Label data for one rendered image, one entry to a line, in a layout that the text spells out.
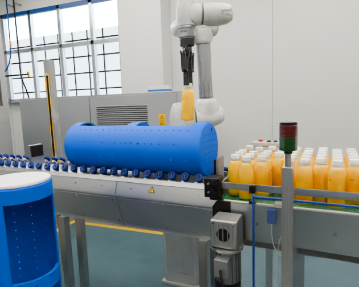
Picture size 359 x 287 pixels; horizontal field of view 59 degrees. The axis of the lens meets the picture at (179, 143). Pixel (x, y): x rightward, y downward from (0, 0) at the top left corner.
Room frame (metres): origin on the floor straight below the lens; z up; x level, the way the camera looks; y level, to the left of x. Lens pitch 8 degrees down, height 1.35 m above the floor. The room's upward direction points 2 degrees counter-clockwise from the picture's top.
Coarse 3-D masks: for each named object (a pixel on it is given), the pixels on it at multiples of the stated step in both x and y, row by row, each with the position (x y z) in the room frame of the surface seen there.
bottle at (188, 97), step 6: (186, 90) 1.66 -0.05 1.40; (192, 90) 1.67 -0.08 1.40; (186, 96) 1.65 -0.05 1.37; (192, 96) 1.66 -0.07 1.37; (186, 102) 1.65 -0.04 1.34; (192, 102) 1.66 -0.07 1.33; (186, 108) 1.65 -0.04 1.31; (192, 108) 1.66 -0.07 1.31; (186, 114) 1.65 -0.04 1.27; (192, 114) 1.66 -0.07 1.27; (186, 120) 1.66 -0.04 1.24; (192, 120) 1.67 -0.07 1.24
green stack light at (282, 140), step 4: (280, 140) 1.11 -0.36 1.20; (284, 140) 1.10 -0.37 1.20; (288, 140) 1.09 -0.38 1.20; (292, 140) 1.09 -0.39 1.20; (296, 140) 1.10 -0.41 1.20; (280, 144) 1.11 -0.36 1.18; (284, 144) 1.10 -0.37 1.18; (288, 144) 1.09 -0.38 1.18; (292, 144) 1.09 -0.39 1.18; (296, 144) 1.10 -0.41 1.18; (280, 148) 1.11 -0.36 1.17; (284, 148) 1.10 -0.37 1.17; (288, 148) 1.09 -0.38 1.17; (292, 148) 1.09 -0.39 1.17; (296, 148) 1.10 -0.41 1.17
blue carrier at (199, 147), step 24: (72, 144) 1.86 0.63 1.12; (96, 144) 1.78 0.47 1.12; (120, 144) 1.71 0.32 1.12; (144, 144) 1.65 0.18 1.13; (168, 144) 1.58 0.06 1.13; (192, 144) 1.53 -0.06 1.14; (216, 144) 1.73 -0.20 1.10; (120, 168) 1.78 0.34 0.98; (144, 168) 1.69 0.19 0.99; (168, 168) 1.61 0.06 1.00; (192, 168) 1.55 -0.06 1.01
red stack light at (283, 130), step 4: (280, 128) 1.11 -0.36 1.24; (284, 128) 1.10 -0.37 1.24; (288, 128) 1.09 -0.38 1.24; (292, 128) 1.09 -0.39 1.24; (296, 128) 1.10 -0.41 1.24; (280, 132) 1.11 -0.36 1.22; (284, 132) 1.10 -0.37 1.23; (288, 132) 1.09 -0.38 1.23; (292, 132) 1.09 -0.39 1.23; (296, 132) 1.10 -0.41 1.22; (280, 136) 1.11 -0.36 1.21; (284, 136) 1.10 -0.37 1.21; (288, 136) 1.09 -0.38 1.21; (292, 136) 1.09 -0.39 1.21; (296, 136) 1.10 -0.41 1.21
